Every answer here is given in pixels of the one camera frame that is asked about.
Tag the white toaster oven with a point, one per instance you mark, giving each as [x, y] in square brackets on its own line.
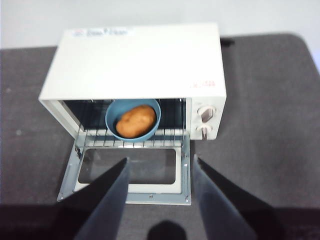
[137, 65]

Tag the brown potato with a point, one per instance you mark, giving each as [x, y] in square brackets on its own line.
[136, 121]

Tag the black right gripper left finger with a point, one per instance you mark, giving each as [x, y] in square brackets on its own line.
[100, 205]

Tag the beige oven knob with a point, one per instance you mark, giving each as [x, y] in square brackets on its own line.
[207, 115]
[204, 132]

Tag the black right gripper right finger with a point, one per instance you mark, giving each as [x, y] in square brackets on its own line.
[220, 205]

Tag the blue ribbed bowl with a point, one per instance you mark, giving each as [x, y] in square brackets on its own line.
[112, 112]

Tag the metal oven rack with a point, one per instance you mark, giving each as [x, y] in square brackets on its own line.
[170, 136]

